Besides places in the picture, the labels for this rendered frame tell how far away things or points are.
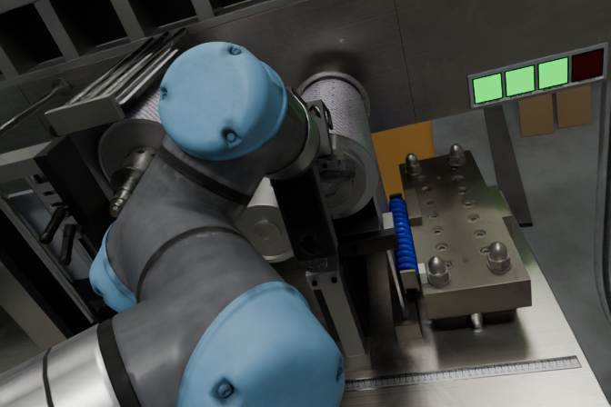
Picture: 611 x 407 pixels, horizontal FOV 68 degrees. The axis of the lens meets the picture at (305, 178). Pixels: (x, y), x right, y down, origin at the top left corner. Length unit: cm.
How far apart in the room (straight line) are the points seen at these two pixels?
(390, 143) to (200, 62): 208
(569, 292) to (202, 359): 202
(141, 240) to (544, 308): 75
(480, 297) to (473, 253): 8
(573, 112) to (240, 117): 299
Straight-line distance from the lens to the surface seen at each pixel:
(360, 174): 65
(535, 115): 312
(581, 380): 84
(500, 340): 87
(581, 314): 209
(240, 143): 28
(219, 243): 25
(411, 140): 235
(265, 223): 71
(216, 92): 28
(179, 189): 31
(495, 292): 78
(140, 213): 31
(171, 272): 24
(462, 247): 83
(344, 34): 91
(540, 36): 98
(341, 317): 78
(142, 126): 69
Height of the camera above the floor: 159
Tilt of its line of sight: 30 degrees down
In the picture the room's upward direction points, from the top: 19 degrees counter-clockwise
